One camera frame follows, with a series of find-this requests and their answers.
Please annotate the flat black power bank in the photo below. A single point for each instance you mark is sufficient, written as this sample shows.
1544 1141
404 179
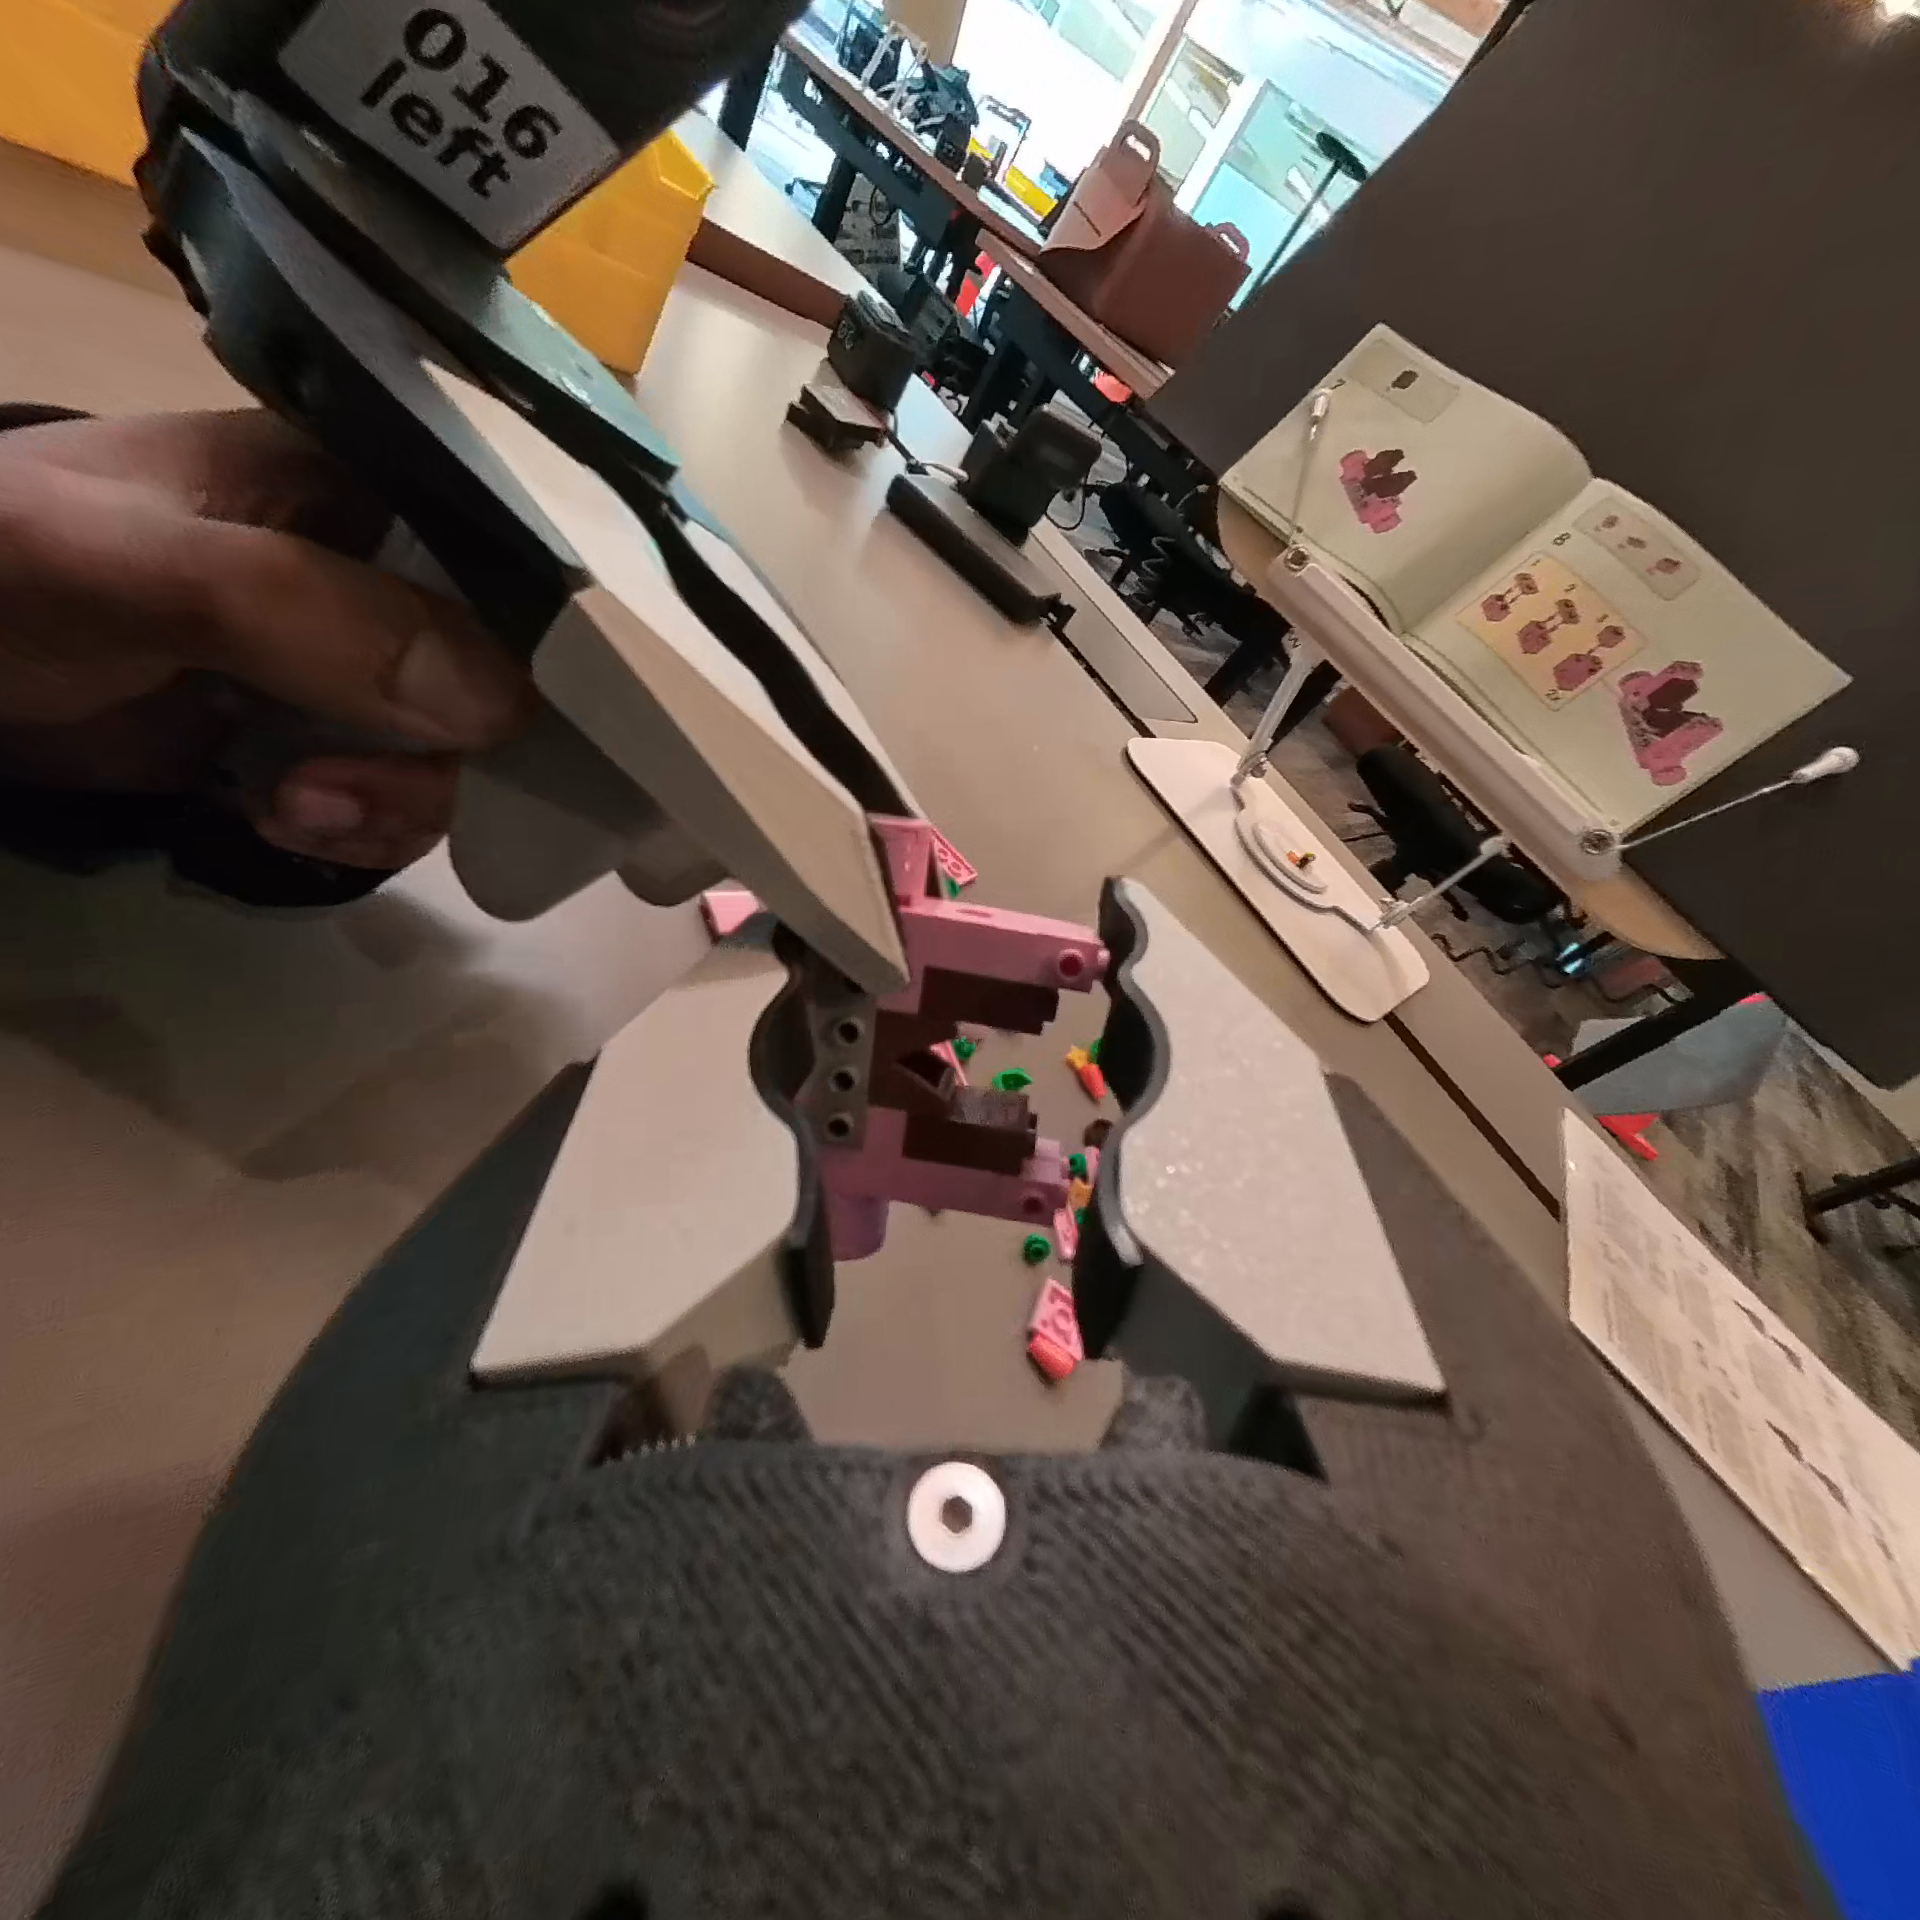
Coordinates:
974 547

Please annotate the person's left hand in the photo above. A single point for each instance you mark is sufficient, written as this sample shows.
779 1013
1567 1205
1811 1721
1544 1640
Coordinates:
224 630

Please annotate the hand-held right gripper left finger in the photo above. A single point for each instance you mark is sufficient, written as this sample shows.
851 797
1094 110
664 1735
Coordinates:
661 1200

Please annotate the pink and brown brick model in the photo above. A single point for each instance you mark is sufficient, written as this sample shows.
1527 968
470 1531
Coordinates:
962 960

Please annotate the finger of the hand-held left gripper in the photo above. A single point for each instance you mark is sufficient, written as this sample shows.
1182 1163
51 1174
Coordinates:
751 630
751 810

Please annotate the printed paper sheet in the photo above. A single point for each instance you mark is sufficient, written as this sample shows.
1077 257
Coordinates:
1725 1381

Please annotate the black camera charger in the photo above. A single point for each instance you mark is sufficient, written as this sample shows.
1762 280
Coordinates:
879 346

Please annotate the black office chair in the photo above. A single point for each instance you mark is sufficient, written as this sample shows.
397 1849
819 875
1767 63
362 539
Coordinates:
1455 826

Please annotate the white book stand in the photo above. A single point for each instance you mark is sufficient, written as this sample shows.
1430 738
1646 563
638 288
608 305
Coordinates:
1320 915

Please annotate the black board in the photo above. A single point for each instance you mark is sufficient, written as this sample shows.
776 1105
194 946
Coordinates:
1651 224

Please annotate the pile of pink toy bricks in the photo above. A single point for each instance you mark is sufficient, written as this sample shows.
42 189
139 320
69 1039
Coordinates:
1050 1328

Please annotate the yellow plastic bin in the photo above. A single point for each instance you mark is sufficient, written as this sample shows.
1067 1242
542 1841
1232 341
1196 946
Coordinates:
599 254

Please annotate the building instruction booklet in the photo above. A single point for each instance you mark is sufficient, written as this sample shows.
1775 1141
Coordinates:
1500 495

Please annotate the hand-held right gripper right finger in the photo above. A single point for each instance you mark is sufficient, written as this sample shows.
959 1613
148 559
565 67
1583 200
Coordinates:
1260 1200

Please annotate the blue plastic bin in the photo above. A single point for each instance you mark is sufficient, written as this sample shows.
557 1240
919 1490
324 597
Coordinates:
1845 1799

